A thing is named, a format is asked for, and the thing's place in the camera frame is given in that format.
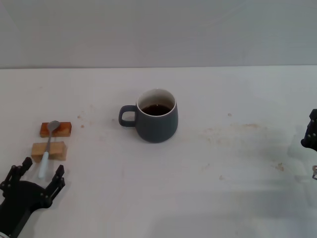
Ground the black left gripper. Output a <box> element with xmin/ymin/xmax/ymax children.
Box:
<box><xmin>0</xmin><ymin>157</ymin><xmax>66</xmax><ymax>237</ymax></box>

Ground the metal spoon with blue handle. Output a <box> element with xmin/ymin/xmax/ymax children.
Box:
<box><xmin>37</xmin><ymin>120</ymin><xmax>60</xmax><ymax>179</ymax></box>

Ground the dark grey ceramic mug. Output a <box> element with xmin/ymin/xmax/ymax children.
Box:
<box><xmin>118</xmin><ymin>88</ymin><xmax>178</xmax><ymax>144</ymax></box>

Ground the light tan wooden block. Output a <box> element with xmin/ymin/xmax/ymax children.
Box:
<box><xmin>31</xmin><ymin>141</ymin><xmax>68</xmax><ymax>163</ymax></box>

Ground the reddish brown wooden block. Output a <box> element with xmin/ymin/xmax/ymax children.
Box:
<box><xmin>39</xmin><ymin>121</ymin><xmax>73</xmax><ymax>138</ymax></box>

